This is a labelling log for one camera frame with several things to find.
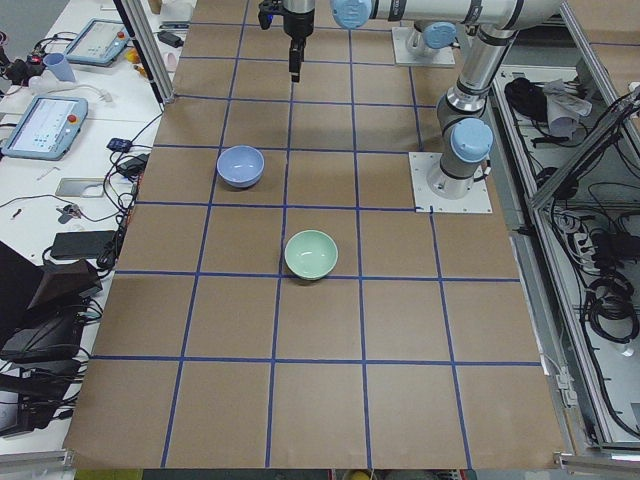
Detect teach pendant tablet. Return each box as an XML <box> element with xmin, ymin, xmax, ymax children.
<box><xmin>64</xmin><ymin>19</ymin><xmax>130</xmax><ymax>67</ymax></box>
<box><xmin>1</xmin><ymin>95</ymin><xmax>89</xmax><ymax>161</ymax></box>

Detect light blue plastic cup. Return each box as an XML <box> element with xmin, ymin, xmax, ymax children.
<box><xmin>43</xmin><ymin>52</ymin><xmax>76</xmax><ymax>82</ymax></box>

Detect small blue black device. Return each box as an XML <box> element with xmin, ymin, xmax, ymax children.
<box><xmin>107</xmin><ymin>137</ymin><xmax>133</xmax><ymax>153</ymax></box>

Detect green ceramic bowl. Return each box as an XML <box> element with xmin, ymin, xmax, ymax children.
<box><xmin>284</xmin><ymin>230</ymin><xmax>339</xmax><ymax>281</ymax></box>

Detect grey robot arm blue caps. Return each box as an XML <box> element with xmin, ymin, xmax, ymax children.
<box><xmin>329</xmin><ymin>1</ymin><xmax>560</xmax><ymax>193</ymax></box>

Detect blue ceramic bowl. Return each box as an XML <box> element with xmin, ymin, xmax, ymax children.
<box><xmin>216</xmin><ymin>145</ymin><xmax>265</xmax><ymax>189</ymax></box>

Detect crumpled white paper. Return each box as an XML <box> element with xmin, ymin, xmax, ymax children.
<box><xmin>542</xmin><ymin>79</ymin><xmax>592</xmax><ymax>140</ymax></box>

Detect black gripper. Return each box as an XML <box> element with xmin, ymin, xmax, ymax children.
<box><xmin>282</xmin><ymin>0</ymin><xmax>315</xmax><ymax>83</ymax></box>

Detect upper teach pendant tablet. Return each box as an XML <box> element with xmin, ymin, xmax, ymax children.
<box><xmin>64</xmin><ymin>19</ymin><xmax>130</xmax><ymax>67</ymax></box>

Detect brown paper table mat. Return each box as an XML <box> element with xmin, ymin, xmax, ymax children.
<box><xmin>65</xmin><ymin>1</ymin><xmax>564</xmax><ymax>470</ymax></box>

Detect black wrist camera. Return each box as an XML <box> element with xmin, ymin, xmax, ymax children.
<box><xmin>258</xmin><ymin>0</ymin><xmax>283</xmax><ymax>30</ymax></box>

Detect black power adapter brick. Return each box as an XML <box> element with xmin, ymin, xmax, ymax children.
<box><xmin>50</xmin><ymin>230</ymin><xmax>115</xmax><ymax>260</ymax></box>

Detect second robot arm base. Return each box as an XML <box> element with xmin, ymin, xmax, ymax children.
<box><xmin>405</xmin><ymin>20</ymin><xmax>456</xmax><ymax>58</ymax></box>

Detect aluminium frame post left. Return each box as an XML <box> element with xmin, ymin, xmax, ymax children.
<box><xmin>114</xmin><ymin>0</ymin><xmax>174</xmax><ymax>105</ymax></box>

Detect aluminium frame rail right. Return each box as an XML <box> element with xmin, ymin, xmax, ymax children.
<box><xmin>492</xmin><ymin>1</ymin><xmax>639</xmax><ymax>459</ymax></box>

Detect white power strip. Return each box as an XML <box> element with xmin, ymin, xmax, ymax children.
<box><xmin>555</xmin><ymin>210</ymin><xmax>601</xmax><ymax>275</ymax></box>

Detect black cloth bundle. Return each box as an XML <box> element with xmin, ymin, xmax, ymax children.
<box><xmin>504</xmin><ymin>77</ymin><xmax>548</xmax><ymax>122</ymax></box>

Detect lower teach pendant tablet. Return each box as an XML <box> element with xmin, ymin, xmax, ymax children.
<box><xmin>1</xmin><ymin>95</ymin><xmax>89</xmax><ymax>161</ymax></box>

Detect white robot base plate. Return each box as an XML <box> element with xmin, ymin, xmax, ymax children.
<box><xmin>408</xmin><ymin>152</ymin><xmax>492</xmax><ymax>214</ymax></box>

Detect coiled black cables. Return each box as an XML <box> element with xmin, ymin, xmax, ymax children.
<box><xmin>579</xmin><ymin>272</ymin><xmax>640</xmax><ymax>346</ymax></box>

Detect pink cup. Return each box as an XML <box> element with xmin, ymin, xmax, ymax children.
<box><xmin>163</xmin><ymin>52</ymin><xmax>178</xmax><ymax>72</ymax></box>

